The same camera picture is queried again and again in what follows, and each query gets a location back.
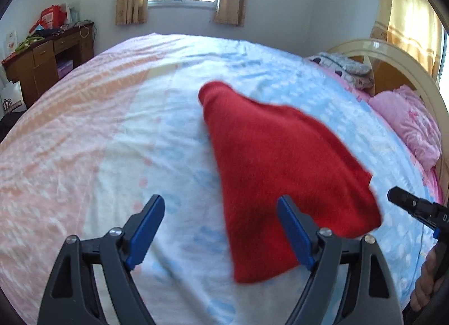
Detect black clothing pile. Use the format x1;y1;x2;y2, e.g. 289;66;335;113
0;110;26;144

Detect pink floral pillow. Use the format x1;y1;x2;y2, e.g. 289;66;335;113
368;86;443;171

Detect brown wooden desk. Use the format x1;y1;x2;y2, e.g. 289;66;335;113
1;21;95;107

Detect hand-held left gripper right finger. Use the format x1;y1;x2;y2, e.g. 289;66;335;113
277;196;404;325

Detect white paper bag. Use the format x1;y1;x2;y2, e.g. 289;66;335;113
0;81;26;114

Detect grey patterned pillow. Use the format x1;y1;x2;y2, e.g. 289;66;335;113
308;52;375;93

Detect red knitted sweater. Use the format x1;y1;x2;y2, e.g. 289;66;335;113
198;81;383;284

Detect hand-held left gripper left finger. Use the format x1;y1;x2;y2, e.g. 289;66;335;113
37;194;165;325

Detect white picture box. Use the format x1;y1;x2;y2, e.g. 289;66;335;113
3;30;18;54

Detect bed with polka-dot sheet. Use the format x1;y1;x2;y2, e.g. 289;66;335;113
0;33;443;325

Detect red gift box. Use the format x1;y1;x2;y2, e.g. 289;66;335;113
36;5;68;29

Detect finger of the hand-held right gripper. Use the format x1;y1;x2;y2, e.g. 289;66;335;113
388;186;439;222

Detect cream wooden headboard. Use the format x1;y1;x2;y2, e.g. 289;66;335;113
327;39;449;171

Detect person's right hand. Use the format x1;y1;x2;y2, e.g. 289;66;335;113
410;248;441;312

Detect stacked boxes in desk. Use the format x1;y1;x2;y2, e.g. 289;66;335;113
56;59;74;79

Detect green cloth item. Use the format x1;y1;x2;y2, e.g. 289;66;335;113
15;35;45;53

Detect yellow curtain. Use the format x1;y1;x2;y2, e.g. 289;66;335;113
370;0;449;82

